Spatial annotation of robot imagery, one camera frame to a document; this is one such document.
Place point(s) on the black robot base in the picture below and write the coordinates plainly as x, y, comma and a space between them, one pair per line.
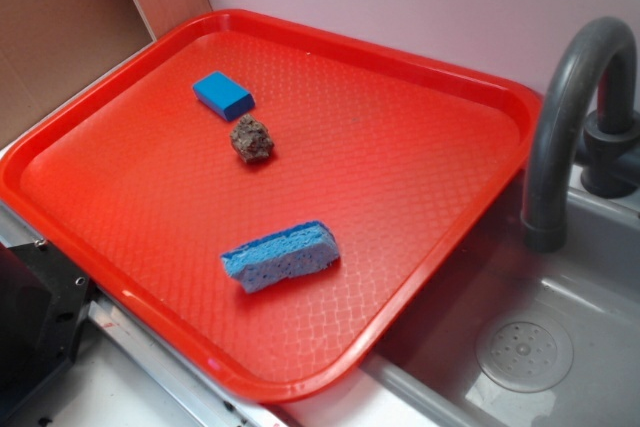
44, 300

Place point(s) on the blue rectangular block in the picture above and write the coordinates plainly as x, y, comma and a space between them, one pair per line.
224, 96

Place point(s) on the red plastic tray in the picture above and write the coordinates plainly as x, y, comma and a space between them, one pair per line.
397, 155

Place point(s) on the blue sponge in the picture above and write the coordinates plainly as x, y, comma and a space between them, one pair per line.
301, 250

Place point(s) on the brown rough rock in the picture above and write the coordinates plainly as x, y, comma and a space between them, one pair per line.
251, 140

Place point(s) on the grey plastic sink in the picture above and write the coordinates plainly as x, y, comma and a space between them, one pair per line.
504, 336

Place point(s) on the grey curved faucet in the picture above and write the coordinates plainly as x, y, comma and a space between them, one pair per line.
588, 119

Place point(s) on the brown cardboard box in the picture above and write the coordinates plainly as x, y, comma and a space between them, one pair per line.
53, 49

